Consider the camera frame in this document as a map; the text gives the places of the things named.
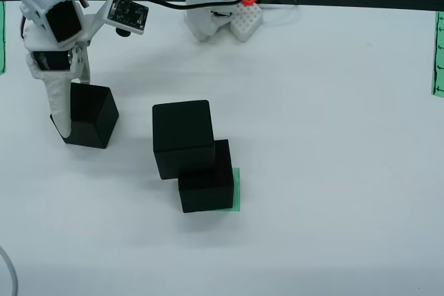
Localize green striped square sheet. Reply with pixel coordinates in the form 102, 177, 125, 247
207, 167, 242, 213

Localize white cable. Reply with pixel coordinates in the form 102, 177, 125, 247
0, 245, 19, 296

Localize black plastic cube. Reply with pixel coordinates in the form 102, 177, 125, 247
151, 99, 216, 181
50, 82, 120, 150
177, 139, 234, 214

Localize green paper strip with arrows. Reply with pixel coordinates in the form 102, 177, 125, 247
431, 10, 444, 96

